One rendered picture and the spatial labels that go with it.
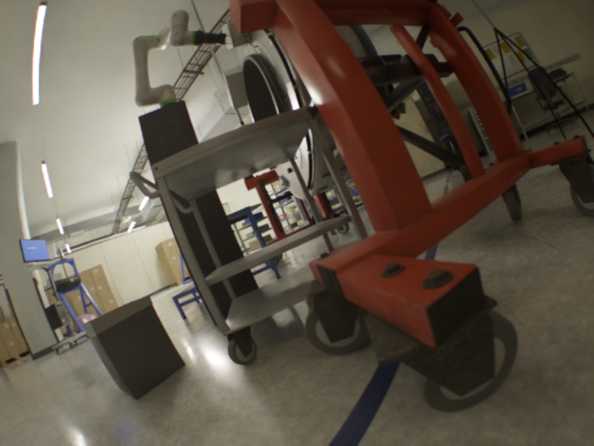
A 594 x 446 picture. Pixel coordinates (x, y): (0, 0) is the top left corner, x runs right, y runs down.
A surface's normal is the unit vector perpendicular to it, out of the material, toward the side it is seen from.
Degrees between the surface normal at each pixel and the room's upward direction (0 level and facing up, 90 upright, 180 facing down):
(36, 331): 90
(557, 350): 0
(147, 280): 90
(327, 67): 90
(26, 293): 90
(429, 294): 0
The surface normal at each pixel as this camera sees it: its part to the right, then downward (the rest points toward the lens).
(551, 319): -0.40, -0.91
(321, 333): -0.32, 0.14
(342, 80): 0.18, -0.07
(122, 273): 0.71, -0.30
